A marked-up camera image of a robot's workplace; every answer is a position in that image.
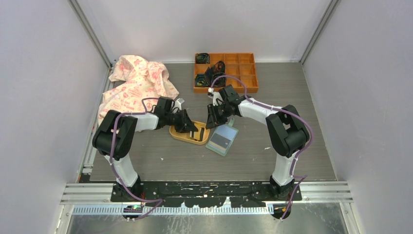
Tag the light green card holder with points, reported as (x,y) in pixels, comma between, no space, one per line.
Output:
(228,131)

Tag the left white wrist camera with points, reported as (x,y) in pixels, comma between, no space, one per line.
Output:
(179,103)

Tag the dark rolled sock top-left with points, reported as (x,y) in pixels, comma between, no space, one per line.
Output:
(202,58)

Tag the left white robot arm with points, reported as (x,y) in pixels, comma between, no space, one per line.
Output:
(115,134)

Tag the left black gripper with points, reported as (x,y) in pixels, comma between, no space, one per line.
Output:
(185,125)

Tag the pink patterned cloth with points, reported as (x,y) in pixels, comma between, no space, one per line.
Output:
(141,79)

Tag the gold card with stripe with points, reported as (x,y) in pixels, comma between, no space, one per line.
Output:
(198,135)

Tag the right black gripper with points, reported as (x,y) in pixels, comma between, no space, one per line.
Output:
(212,118)

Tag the dark rolled sock bottom-left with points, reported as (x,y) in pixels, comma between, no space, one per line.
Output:
(201,81)

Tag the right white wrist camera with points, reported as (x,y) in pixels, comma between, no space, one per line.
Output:
(215,96)

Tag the dark rolled sock middle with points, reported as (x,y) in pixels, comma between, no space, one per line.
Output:
(218,67)

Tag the yellow oval tray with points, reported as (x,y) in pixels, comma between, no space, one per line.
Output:
(185,137)

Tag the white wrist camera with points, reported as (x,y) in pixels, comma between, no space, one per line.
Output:
(215,96)
(179,103)

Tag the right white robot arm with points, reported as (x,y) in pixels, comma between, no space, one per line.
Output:
(288,134)

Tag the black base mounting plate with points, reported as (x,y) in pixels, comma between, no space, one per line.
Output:
(206,194)

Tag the orange compartment organizer box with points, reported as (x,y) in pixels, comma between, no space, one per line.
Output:
(240,72)

